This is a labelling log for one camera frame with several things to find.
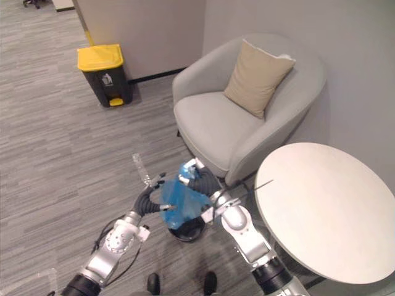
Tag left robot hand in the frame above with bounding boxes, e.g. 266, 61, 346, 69
134, 173, 179, 219

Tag yellow-black corner guard strip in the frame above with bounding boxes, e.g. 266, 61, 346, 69
80, 12, 96, 46

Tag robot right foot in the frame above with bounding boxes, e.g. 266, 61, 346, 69
204, 270, 218, 296

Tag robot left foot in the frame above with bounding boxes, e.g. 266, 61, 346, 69
147, 272, 161, 295

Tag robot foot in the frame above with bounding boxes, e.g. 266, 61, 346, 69
204, 270, 218, 296
147, 272, 161, 295

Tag clear plastic bottle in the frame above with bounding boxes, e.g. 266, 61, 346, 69
131, 153, 152, 187

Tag round white tea table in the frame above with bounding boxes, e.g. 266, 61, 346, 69
254, 142, 395, 286

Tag small black bin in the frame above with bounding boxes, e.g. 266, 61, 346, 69
167, 217, 207, 243

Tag large yellow-lidded trash can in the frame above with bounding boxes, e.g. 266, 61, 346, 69
76, 43, 131, 109

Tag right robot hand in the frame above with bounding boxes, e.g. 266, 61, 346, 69
177, 158, 222, 198

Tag beige cushion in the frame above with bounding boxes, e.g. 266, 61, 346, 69
223, 39, 297, 120

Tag blue plastic trash bag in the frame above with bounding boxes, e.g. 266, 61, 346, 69
158, 160, 212, 229

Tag grey armchair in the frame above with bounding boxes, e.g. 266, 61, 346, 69
172, 33, 327, 187

